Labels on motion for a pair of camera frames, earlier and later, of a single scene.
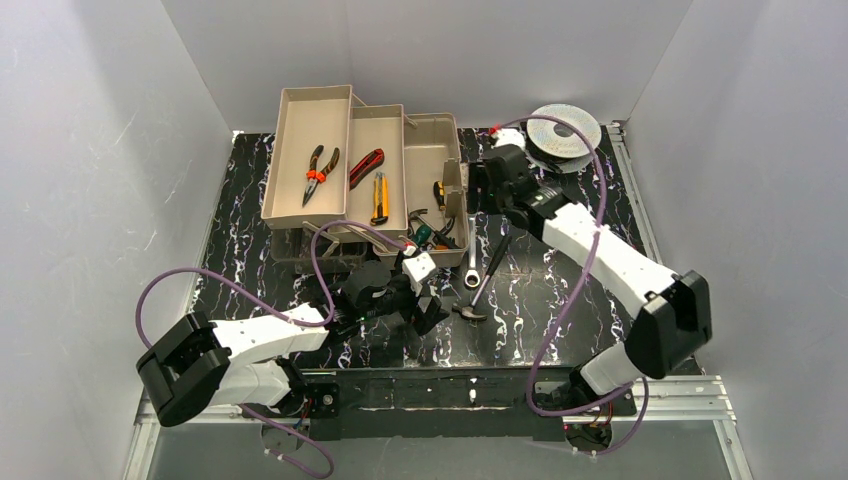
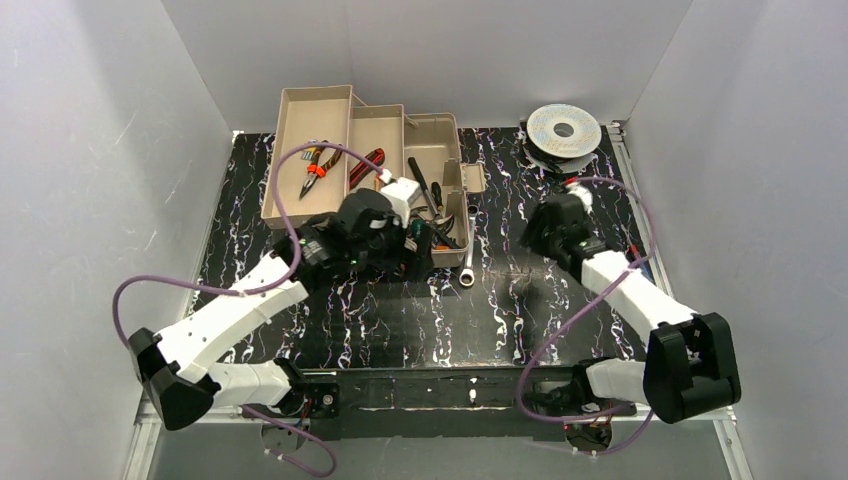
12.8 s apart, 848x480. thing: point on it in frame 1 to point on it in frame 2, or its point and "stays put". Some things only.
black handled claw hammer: (471, 312) to (438, 217)
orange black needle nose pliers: (316, 177) stays put
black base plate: (357, 403) stays put
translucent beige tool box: (344, 181) stays put
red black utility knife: (364, 167) stays put
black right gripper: (477, 187) to (538, 234)
